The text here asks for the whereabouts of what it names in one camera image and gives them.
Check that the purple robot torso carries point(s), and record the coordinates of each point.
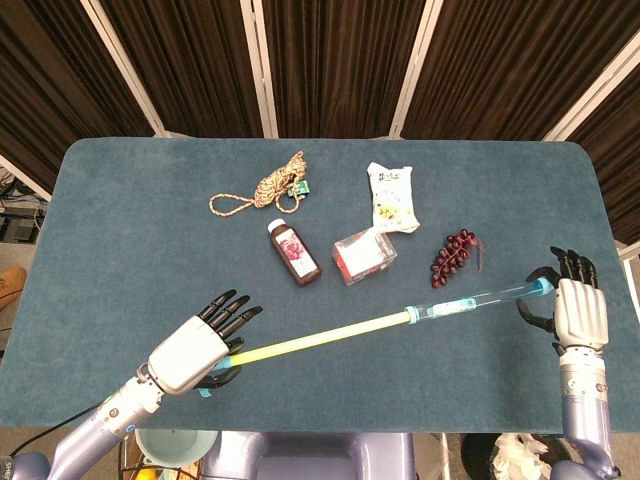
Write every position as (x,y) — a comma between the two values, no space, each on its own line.
(310,460)

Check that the black electronic equipment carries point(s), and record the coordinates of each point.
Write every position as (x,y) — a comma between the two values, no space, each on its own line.
(15,220)

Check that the crumpled white paper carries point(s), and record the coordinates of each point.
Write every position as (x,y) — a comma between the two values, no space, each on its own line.
(520,450)

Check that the yellow round object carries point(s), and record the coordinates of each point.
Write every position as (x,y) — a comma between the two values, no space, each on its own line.
(145,474)

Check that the blue table cover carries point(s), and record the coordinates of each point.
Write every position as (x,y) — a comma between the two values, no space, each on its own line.
(125,250)

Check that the white snack packet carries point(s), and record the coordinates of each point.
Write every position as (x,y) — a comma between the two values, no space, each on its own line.
(392,200)

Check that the purple grape bunch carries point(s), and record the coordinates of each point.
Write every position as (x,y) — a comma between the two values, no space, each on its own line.
(450,257)

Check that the clear box with orange parts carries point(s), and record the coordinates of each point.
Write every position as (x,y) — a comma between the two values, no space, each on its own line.
(362,255)

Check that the dark red juice bottle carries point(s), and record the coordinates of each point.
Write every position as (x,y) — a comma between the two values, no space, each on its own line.
(297,257)

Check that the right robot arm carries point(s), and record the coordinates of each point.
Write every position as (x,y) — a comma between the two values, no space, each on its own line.
(582,400)

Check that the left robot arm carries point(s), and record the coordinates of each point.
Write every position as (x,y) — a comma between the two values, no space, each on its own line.
(100,420)

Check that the light blue plastic bowl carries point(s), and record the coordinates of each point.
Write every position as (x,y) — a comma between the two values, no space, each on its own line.
(175,445)

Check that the teal yellow water pump toy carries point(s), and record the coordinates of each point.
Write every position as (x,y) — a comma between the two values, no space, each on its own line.
(325,340)

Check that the brown folding screen panel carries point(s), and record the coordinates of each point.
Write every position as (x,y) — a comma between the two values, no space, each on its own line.
(190,65)
(620,150)
(500,65)
(50,75)
(340,65)

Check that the tan brown shoe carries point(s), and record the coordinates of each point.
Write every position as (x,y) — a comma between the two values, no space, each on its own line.
(10,282)

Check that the black trash bin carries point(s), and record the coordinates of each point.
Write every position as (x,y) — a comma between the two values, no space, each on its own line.
(475,455)

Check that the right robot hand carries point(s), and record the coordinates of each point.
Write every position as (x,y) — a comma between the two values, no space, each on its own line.
(580,315)

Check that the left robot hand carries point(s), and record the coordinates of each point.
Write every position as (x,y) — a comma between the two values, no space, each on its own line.
(187,355)

